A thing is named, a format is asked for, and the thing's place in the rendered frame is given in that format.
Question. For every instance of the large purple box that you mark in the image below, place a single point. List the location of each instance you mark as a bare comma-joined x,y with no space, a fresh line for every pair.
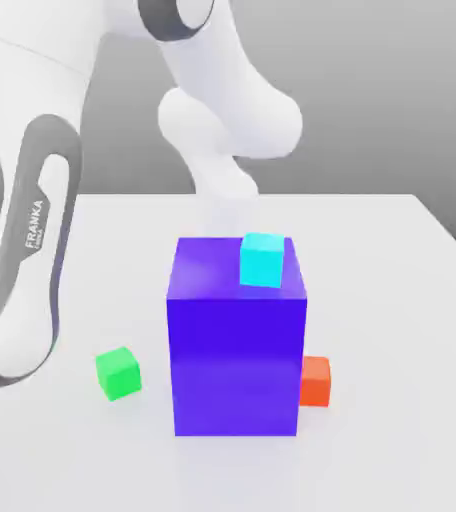
234,360

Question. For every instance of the small orange cube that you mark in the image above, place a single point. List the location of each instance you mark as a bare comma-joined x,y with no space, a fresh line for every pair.
315,382

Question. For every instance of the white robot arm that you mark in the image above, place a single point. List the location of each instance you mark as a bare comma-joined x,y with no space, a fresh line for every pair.
228,120

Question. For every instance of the small cyan cube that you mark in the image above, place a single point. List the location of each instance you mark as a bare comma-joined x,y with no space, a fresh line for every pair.
261,262

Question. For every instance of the small green cube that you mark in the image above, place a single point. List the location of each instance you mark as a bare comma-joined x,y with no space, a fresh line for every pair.
119,374

